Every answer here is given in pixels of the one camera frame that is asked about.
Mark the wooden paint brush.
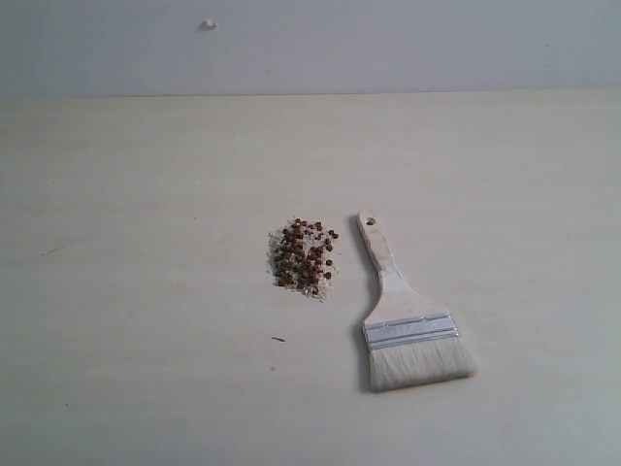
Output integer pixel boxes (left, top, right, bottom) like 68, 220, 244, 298
358, 210, 475, 392

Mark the pile of grains and pellets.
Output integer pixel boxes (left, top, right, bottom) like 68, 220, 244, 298
267, 217, 341, 301

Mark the small white wall hook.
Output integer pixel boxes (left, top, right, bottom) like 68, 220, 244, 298
200, 18, 218, 31

